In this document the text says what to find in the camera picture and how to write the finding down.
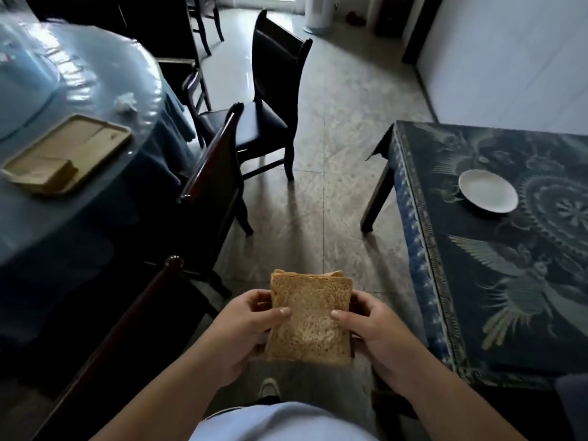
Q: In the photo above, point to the person's right hand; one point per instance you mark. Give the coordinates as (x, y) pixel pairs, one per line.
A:
(379, 337)

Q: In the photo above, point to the person's left hand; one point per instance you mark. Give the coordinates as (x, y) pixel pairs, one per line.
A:
(234, 335)

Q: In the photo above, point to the person's right thumb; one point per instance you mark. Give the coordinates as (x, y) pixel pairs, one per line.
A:
(347, 320)

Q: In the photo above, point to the person's left thumb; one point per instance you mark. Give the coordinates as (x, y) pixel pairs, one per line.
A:
(273, 315)

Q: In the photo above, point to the brown bread slice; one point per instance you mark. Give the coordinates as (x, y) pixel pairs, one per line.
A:
(310, 323)

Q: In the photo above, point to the person's right forearm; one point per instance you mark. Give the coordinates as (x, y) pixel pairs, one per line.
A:
(454, 404)

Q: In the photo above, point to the person's left forearm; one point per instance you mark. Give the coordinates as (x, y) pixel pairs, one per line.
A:
(165, 390)

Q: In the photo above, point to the person's grey trousers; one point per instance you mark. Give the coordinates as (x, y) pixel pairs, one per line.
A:
(321, 385)

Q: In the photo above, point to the person's light shoe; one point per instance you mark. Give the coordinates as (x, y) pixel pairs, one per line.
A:
(269, 390)

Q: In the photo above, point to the person's light blue shirt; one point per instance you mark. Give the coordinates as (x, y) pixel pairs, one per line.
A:
(280, 424)

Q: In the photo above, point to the dark wooden square table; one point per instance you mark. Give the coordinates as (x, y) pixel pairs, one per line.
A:
(377, 197)

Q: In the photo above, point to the dark wooden chair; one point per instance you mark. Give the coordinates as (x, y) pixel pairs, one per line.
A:
(271, 100)
(204, 18)
(119, 339)
(193, 87)
(213, 188)

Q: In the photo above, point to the dark blue patterned tablecloth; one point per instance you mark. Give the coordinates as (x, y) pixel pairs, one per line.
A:
(505, 280)

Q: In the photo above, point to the white round plate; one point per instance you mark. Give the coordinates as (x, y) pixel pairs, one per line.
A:
(488, 191)

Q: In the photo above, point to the blue round tablecloth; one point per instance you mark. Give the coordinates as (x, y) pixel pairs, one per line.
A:
(92, 215)

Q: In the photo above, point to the crumpled white tissue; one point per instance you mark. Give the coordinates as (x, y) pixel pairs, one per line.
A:
(125, 103)

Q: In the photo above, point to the tan wooden tray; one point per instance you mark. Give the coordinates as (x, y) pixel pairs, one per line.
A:
(69, 153)

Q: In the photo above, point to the red shoes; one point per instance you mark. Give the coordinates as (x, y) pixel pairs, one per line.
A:
(356, 19)

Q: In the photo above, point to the white standing tower fan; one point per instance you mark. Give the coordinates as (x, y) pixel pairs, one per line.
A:
(319, 13)

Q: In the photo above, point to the dark wooden cabinet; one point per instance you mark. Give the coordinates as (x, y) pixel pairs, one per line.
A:
(390, 16)

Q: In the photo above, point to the round glass turntable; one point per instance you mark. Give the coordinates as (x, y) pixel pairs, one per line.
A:
(23, 82)

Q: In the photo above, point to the dark door frame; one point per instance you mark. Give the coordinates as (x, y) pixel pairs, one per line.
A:
(420, 29)

